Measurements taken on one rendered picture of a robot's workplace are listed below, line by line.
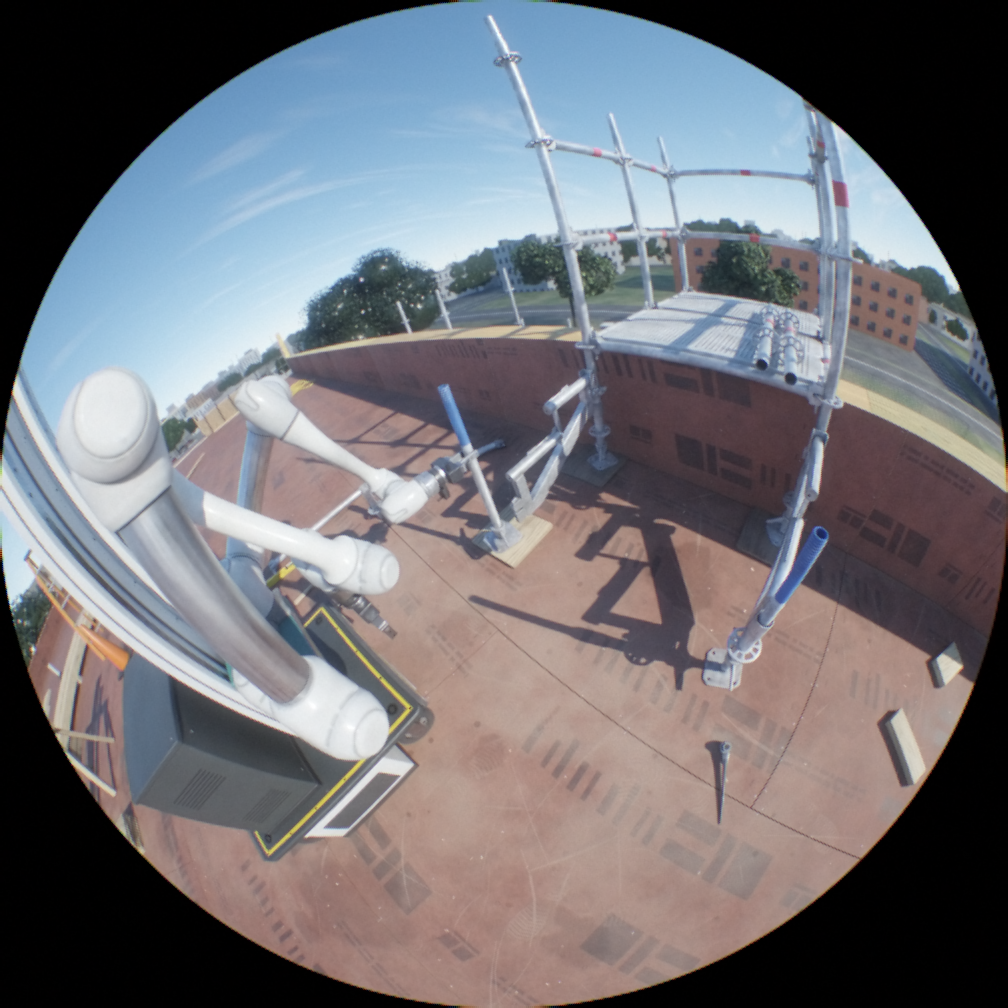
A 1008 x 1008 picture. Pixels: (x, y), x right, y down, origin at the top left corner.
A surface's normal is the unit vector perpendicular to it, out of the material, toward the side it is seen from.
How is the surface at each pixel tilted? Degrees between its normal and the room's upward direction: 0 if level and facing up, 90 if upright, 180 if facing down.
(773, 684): 0
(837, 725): 0
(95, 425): 84
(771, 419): 90
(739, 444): 90
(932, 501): 90
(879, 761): 0
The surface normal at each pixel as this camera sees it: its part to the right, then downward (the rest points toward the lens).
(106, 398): 0.91, -0.11
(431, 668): -0.26, -0.71
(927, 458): -0.70, 0.60
